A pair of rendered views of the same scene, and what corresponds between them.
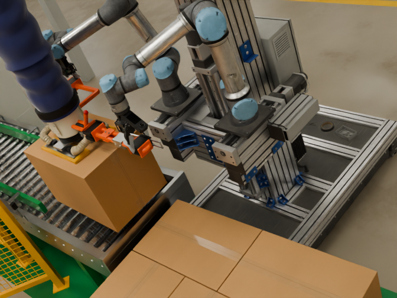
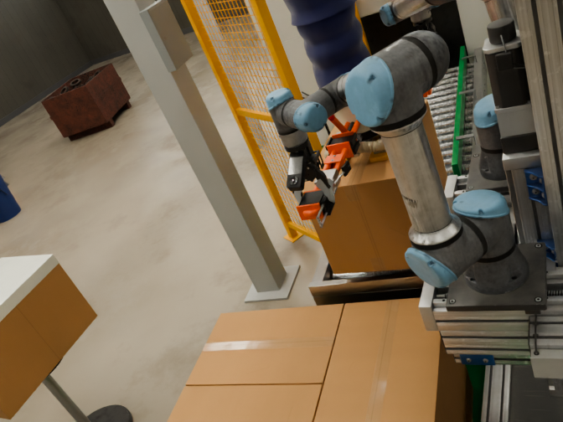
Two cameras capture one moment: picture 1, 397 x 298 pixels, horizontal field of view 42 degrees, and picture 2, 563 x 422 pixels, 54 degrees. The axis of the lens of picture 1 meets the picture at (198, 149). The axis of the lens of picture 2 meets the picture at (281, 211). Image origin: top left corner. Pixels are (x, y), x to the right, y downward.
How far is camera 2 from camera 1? 1.70 m
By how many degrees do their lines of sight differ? 56
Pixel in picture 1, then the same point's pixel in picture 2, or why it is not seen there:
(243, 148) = (449, 316)
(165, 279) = (312, 365)
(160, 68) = (481, 108)
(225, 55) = (396, 162)
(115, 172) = (348, 209)
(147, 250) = (348, 319)
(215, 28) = (365, 105)
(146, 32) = not seen: hidden behind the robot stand
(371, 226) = not seen: outside the picture
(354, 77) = not seen: outside the picture
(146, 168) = (402, 231)
